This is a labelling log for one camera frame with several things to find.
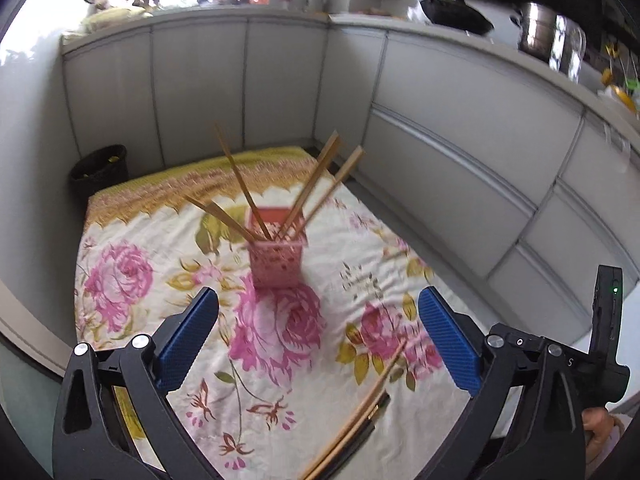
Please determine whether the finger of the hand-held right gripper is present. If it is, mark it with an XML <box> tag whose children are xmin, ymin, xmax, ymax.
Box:
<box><xmin>492</xmin><ymin>325</ymin><xmax>548</xmax><ymax>348</ymax></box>

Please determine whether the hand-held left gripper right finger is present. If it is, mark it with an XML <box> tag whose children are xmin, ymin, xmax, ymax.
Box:
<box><xmin>417</xmin><ymin>286</ymin><xmax>588</xmax><ymax>480</ymax></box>

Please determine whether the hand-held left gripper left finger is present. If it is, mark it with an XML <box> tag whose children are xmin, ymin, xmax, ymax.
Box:
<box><xmin>52</xmin><ymin>287</ymin><xmax>221</xmax><ymax>480</ymax></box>

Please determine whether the dark brown chopstick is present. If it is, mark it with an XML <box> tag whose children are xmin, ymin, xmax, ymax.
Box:
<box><xmin>327</xmin><ymin>391</ymin><xmax>392</xmax><ymax>466</ymax></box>

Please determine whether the pink perforated utensil holder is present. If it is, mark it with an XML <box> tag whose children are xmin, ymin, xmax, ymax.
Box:
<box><xmin>248</xmin><ymin>206</ymin><xmax>307</xmax><ymax>289</ymax></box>

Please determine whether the bunch of wooden chopsticks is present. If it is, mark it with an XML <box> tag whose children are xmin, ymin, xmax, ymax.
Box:
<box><xmin>184</xmin><ymin>121</ymin><xmax>365</xmax><ymax>243</ymax></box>

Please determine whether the person's right hand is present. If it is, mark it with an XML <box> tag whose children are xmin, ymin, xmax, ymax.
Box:
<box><xmin>582</xmin><ymin>406</ymin><xmax>626</xmax><ymax>466</ymax></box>

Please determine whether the floral printed cloth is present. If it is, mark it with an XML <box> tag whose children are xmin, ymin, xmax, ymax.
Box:
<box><xmin>74</xmin><ymin>145</ymin><xmax>488</xmax><ymax>480</ymax></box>

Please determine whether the black wastebasket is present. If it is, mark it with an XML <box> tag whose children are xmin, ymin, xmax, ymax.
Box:
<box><xmin>68</xmin><ymin>145</ymin><xmax>130</xmax><ymax>201</ymax></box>

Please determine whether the grey base cabinet with drawers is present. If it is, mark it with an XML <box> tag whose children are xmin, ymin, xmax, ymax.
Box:
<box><xmin>327</xmin><ymin>22</ymin><xmax>640</xmax><ymax>346</ymax></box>

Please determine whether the yellow bowl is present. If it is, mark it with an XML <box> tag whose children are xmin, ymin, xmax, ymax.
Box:
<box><xmin>597</xmin><ymin>82</ymin><xmax>640</xmax><ymax>113</ymax></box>

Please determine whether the grey base cabinet with doors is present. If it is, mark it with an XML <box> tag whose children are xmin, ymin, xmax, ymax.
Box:
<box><xmin>60</xmin><ymin>10</ymin><xmax>373</xmax><ymax>186</ymax></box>

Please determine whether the clear glass pitcher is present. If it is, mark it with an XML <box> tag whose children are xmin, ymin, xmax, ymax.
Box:
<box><xmin>549</xmin><ymin>15</ymin><xmax>587</xmax><ymax>83</ymax></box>

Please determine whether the steel steamer pot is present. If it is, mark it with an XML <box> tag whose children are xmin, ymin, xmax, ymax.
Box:
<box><xmin>510</xmin><ymin>2</ymin><xmax>566</xmax><ymax>63</ymax></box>

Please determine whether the black wok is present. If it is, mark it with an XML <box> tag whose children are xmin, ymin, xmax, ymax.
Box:
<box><xmin>405</xmin><ymin>0</ymin><xmax>496</xmax><ymax>36</ymax></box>

